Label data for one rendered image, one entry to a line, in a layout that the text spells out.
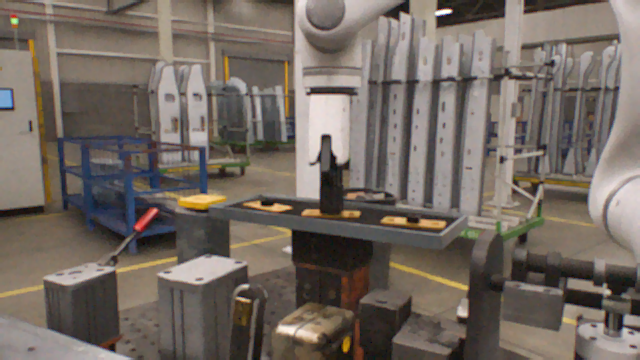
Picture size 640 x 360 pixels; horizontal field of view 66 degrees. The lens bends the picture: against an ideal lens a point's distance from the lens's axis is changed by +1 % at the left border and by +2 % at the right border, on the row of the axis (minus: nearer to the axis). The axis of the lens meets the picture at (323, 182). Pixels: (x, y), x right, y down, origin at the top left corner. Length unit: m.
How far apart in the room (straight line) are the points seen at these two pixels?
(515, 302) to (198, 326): 0.36
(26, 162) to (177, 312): 6.48
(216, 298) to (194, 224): 0.24
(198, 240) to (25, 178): 6.29
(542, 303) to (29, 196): 6.87
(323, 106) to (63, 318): 0.50
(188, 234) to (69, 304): 0.20
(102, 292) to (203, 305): 0.28
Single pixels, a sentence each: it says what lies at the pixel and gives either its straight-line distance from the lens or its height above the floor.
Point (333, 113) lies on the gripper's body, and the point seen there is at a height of 1.31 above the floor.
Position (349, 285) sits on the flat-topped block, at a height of 1.07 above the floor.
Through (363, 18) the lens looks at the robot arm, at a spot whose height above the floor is 1.42.
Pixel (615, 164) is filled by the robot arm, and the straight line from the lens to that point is 0.85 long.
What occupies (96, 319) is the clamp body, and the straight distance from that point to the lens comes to 0.87.
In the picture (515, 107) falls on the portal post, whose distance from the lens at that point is 6.96.
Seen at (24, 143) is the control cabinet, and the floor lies 0.89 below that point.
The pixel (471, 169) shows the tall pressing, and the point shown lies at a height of 0.75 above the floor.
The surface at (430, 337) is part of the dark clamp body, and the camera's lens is 0.55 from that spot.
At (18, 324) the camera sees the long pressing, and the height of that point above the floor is 1.00.
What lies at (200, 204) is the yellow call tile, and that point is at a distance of 0.84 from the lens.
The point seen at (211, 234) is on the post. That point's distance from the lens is 0.86.
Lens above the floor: 1.32
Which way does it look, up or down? 9 degrees down
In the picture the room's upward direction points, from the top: straight up
